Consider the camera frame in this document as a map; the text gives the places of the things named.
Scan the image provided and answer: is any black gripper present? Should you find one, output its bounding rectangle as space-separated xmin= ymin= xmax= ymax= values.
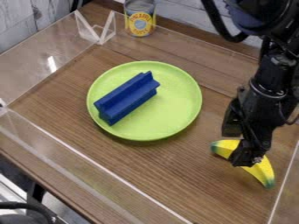
xmin=222 ymin=80 xmax=299 ymax=167

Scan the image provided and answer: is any blue plastic block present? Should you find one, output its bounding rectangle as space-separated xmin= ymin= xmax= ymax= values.
xmin=93 ymin=71 xmax=160 ymax=126

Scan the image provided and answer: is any yellow toy banana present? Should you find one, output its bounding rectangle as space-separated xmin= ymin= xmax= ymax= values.
xmin=210 ymin=139 xmax=276 ymax=189

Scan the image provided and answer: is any yellow labelled tin can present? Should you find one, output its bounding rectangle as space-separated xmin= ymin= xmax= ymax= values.
xmin=124 ymin=0 xmax=155 ymax=38

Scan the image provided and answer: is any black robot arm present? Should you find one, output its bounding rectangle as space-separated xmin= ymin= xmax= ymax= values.
xmin=222 ymin=0 xmax=299 ymax=166

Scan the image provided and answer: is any black cable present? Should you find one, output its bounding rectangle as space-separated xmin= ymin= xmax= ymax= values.
xmin=200 ymin=0 xmax=250 ymax=44

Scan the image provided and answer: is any clear acrylic triangular bracket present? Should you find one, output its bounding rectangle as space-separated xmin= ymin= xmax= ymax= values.
xmin=73 ymin=10 xmax=117 ymax=46

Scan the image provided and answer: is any green round plate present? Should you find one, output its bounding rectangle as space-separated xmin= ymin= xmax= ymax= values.
xmin=87 ymin=60 xmax=202 ymax=141

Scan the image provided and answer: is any black chair part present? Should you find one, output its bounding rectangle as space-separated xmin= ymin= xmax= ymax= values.
xmin=0 ymin=200 xmax=63 ymax=224

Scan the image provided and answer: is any clear acrylic front wall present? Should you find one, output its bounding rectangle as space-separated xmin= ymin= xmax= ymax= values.
xmin=0 ymin=99 xmax=192 ymax=224

